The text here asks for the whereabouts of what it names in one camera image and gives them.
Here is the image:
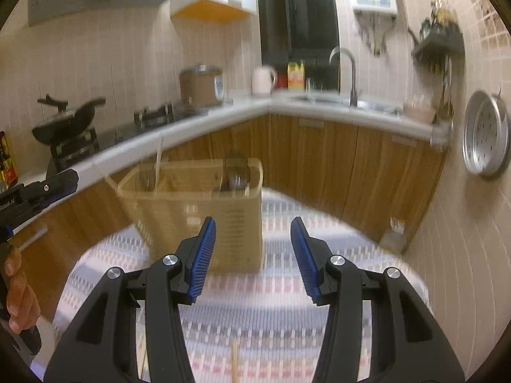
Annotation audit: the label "black wok with lid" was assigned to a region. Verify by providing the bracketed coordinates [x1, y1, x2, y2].
[32, 95, 106, 143]

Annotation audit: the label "round metal steamer tray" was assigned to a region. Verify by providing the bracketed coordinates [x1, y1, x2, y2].
[462, 91, 511, 178]

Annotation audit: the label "white electric kettle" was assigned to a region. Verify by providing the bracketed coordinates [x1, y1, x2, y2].
[251, 66, 278, 95]

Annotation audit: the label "person's left hand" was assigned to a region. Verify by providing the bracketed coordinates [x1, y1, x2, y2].
[4, 245, 41, 334]

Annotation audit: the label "hanging metal strainer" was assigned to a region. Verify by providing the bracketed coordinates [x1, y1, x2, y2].
[430, 122, 454, 150]

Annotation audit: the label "brown rice cooker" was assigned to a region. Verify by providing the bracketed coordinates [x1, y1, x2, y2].
[179, 64, 225, 108]

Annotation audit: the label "black plastic ladle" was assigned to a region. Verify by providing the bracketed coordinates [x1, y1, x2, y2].
[223, 169, 250, 193]

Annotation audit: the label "wooden base cabinets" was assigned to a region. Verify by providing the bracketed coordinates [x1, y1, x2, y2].
[12, 114, 446, 328]

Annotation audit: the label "metal kitchen faucet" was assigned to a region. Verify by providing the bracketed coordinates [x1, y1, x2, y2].
[329, 47, 359, 106]

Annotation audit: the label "white kitchen countertop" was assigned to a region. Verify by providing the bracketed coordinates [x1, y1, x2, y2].
[16, 92, 448, 204]

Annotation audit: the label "dark window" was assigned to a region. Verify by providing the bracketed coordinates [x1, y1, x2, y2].
[255, 0, 342, 92]

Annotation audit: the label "black gas stove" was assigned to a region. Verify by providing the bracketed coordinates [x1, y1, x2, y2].
[46, 101, 208, 172]

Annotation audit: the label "pink bowl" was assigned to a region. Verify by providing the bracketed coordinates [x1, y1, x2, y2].
[404, 101, 437, 124]

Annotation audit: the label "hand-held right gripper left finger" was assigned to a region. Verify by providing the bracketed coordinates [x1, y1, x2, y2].
[43, 216, 217, 383]

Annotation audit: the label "water heater pipes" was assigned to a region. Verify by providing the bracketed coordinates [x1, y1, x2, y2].
[355, 14, 396, 54]

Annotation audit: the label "sauce bottle with red label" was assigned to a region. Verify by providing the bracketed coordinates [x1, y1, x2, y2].
[0, 130, 20, 188]

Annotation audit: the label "hanging metal ladles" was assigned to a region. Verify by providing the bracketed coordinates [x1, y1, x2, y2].
[437, 56, 456, 120]

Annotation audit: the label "striped woven table mat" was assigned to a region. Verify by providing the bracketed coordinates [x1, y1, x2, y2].
[30, 189, 432, 383]

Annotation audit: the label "beige slatted utensil basket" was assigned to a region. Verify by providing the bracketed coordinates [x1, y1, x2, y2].
[116, 157, 264, 274]

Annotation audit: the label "steel sink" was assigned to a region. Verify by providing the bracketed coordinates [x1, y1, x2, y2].
[297, 93, 402, 112]

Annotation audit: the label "yellow detergent bottle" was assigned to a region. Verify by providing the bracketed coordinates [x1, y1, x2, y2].
[287, 61, 306, 89]

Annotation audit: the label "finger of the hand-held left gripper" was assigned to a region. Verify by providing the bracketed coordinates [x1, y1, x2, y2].
[24, 169, 79, 200]

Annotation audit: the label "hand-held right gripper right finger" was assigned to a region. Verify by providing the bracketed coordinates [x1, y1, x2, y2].
[290, 216, 466, 383]

